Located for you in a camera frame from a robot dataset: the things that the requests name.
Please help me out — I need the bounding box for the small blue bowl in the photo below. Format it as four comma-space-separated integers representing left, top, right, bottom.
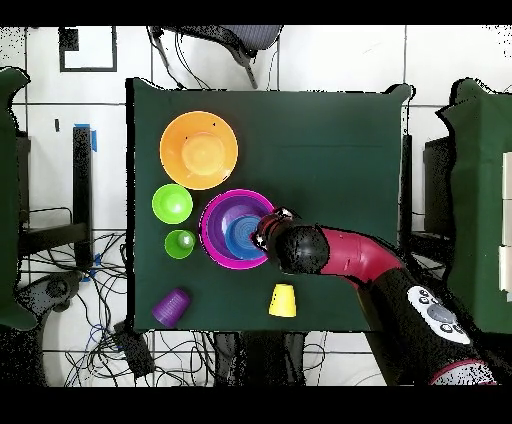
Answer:
224, 215, 267, 262

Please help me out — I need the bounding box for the purple bowl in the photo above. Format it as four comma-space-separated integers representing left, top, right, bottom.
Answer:
206, 194, 274, 260

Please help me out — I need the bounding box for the large pink bowl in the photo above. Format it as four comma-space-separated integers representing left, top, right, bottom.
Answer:
198, 188, 278, 271

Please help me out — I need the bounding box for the yellow cup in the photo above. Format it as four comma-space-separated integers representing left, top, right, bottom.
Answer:
268, 283, 298, 319

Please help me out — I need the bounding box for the green cup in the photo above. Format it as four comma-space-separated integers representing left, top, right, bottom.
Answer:
164, 228, 198, 260

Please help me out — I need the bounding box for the dark green tablecloth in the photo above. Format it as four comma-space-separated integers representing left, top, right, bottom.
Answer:
124, 76, 414, 334

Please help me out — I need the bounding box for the small green bowl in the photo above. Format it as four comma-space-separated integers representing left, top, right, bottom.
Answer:
151, 182, 195, 226

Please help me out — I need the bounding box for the large orange bowl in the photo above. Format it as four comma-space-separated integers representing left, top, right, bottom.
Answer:
159, 110, 240, 192

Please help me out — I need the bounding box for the purple cup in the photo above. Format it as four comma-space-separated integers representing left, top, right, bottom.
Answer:
150, 287, 192, 329

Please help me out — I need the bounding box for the black power strip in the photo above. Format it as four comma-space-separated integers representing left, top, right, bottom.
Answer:
112, 320, 156, 380

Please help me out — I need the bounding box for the grey office chair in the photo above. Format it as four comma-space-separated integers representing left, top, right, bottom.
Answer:
148, 25, 284, 90

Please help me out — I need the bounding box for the black metal stand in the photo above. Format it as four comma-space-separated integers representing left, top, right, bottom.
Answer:
17, 125, 95, 270

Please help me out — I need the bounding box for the blue tape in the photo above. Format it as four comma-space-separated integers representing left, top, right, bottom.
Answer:
74, 123, 98, 154

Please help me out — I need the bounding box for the green-clothed side table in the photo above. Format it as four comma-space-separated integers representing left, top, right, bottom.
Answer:
435, 78, 512, 335
0, 66, 38, 332

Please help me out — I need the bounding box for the black caster leg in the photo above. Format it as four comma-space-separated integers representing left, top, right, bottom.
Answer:
16, 270, 84, 314

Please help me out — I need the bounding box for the black square frame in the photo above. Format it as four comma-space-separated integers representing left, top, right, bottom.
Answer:
58, 26, 119, 74

